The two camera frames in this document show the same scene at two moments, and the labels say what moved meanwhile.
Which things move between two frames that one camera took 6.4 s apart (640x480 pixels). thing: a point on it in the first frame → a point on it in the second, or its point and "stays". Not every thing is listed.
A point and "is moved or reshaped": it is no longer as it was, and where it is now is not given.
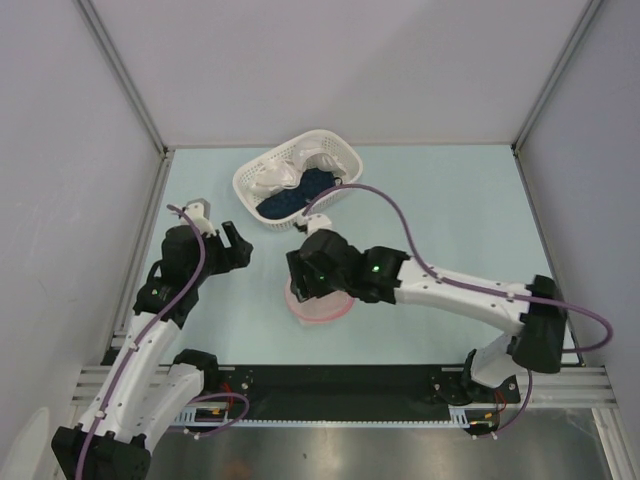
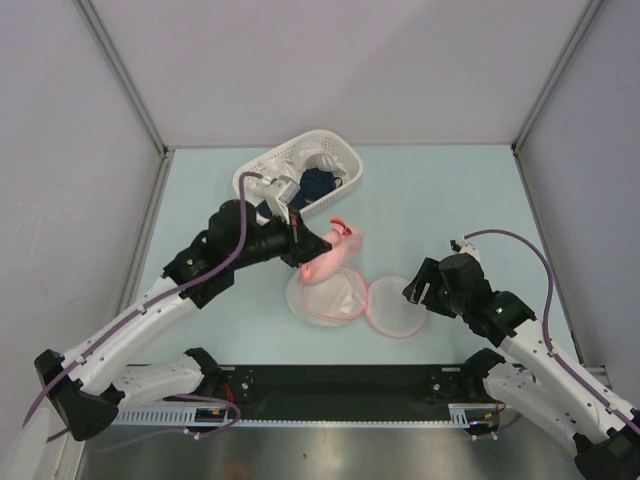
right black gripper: x=298 y=269 → x=428 y=272
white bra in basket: x=279 y=174 stays
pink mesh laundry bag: x=326 y=307 is moved or reshaped
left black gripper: x=234 y=256 → x=302 y=245
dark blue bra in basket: x=289 y=202 stays
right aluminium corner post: x=584 y=20 stays
